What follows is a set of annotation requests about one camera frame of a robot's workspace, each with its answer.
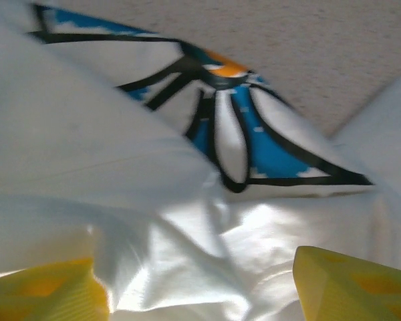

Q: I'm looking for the white printed t-shirt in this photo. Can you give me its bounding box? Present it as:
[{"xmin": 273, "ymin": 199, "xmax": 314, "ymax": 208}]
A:
[{"xmin": 0, "ymin": 0, "xmax": 401, "ymax": 321}]

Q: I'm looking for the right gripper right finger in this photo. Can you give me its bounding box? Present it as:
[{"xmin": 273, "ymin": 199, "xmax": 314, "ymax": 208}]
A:
[{"xmin": 293, "ymin": 245, "xmax": 401, "ymax": 321}]

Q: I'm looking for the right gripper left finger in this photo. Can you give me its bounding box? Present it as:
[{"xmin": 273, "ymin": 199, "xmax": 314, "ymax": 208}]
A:
[{"xmin": 0, "ymin": 257, "xmax": 110, "ymax": 321}]

